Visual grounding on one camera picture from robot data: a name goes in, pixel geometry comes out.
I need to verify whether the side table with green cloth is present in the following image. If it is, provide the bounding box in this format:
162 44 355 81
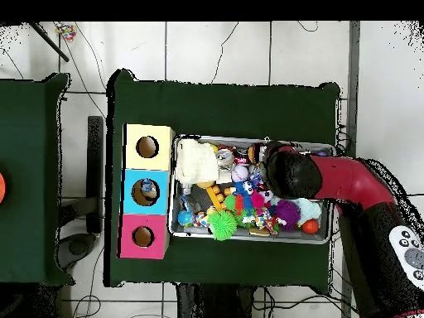
0 73 75 287

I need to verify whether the orange plush toy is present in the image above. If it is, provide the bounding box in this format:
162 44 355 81
247 142 266 166

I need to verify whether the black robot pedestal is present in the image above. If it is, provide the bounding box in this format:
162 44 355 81
175 282 259 318

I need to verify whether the crushed clear plastic bottle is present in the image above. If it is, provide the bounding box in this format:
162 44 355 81
139 180 157 199

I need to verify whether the white baseball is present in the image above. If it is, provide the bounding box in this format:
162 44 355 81
230 164 248 184

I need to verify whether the opened silver drink can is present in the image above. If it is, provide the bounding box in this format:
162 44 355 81
215 148 235 168

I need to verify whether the wooden box with three holes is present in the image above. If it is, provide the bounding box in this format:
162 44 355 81
117 123 176 260

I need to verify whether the cream waffle cloth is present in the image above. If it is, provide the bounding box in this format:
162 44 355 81
174 137 219 185

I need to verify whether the mint knitted cloth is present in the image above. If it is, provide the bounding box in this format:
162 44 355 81
292 197 323 226

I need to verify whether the green spiky rubber ball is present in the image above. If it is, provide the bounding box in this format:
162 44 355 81
206 210 238 241

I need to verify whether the purple spiky rubber ball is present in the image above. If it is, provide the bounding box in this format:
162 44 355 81
273 199 301 233

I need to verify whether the black rod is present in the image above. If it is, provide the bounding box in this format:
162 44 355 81
28 22 70 63

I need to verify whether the black upright panel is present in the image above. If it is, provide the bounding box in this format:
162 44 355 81
86 115 104 234

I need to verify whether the bag of colourful beads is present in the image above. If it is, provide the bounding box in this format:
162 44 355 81
54 22 78 43

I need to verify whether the shallow wire mesh bin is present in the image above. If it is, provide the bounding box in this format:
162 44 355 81
167 133 336 245

